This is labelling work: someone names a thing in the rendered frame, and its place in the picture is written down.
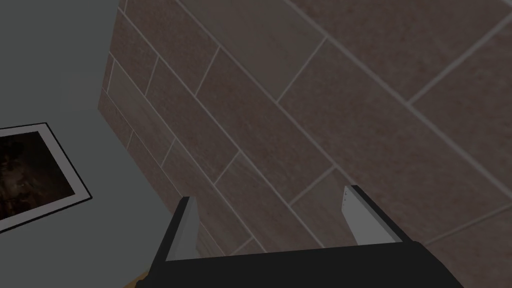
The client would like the dark framed wall picture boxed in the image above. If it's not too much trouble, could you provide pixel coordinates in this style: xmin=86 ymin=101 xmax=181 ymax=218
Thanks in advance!
xmin=0 ymin=121 xmax=94 ymax=234

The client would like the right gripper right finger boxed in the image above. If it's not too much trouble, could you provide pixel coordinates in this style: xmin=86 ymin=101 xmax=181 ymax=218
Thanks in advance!
xmin=341 ymin=184 xmax=413 ymax=246

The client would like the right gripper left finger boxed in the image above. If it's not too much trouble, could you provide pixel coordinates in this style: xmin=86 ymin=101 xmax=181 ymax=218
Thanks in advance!
xmin=155 ymin=195 xmax=200 ymax=263

